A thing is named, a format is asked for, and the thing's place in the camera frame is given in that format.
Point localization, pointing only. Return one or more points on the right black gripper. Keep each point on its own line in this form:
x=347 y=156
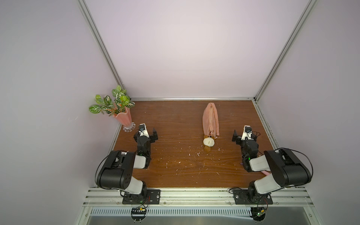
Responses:
x=236 y=138

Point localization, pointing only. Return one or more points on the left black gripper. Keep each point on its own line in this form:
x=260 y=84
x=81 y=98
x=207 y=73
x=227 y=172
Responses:
x=153 y=135

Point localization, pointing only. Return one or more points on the plush cat keychain decoration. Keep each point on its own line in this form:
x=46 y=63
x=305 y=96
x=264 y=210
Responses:
x=208 y=143

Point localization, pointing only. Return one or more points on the pink corduroy pencil bag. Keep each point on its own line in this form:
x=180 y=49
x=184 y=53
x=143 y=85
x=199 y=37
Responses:
x=210 y=121

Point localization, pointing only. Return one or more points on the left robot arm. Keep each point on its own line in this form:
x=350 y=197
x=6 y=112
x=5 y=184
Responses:
x=116 y=170

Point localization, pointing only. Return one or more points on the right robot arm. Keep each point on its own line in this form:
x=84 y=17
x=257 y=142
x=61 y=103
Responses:
x=286 y=169

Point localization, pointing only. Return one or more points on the pink vase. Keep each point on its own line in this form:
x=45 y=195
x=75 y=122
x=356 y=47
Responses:
x=124 y=118

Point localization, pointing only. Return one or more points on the purple pink toy fork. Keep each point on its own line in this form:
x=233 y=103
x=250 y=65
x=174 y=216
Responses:
x=266 y=173

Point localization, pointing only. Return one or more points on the green artificial plant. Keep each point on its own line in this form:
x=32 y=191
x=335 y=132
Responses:
x=112 y=105

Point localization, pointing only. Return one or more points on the left circuit board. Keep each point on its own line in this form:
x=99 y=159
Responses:
x=138 y=214

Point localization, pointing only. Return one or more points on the circuit board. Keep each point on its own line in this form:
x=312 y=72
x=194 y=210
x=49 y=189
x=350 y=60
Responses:
x=138 y=214
x=258 y=214

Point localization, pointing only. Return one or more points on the right circuit board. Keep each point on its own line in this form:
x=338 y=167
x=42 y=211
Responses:
x=258 y=214

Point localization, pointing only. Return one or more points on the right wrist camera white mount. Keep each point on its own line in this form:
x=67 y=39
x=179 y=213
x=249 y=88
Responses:
x=247 y=133

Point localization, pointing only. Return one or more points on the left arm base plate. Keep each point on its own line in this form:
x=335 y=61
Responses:
x=149 y=196

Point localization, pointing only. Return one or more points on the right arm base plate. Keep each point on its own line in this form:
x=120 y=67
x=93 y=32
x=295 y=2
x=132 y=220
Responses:
x=242 y=196

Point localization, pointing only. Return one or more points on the aluminium front rail frame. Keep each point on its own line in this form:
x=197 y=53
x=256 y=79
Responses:
x=193 y=202

